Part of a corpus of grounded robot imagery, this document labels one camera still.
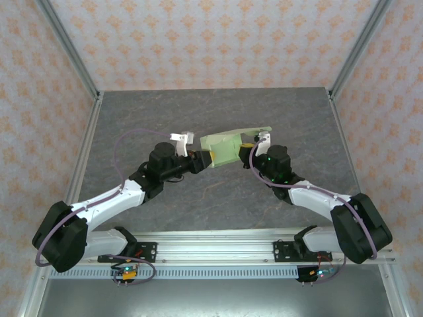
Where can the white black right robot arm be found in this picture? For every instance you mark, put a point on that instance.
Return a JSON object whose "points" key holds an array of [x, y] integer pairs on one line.
{"points": [[357, 228]]}

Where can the aluminium table side rail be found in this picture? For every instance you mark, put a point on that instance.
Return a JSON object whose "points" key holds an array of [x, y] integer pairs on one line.
{"points": [[86, 145], [345, 148]]}

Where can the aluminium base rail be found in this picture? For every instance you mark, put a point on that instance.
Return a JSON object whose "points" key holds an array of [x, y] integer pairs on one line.
{"points": [[215, 246]]}

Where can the aluminium frame post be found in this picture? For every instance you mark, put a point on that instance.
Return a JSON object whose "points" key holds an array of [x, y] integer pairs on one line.
{"points": [[71, 53], [358, 49]]}

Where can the grey metal sheet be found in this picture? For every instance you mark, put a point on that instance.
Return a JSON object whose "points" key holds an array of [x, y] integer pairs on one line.
{"points": [[211, 298]]}

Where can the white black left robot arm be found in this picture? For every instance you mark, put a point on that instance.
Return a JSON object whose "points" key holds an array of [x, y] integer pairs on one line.
{"points": [[66, 237]]}

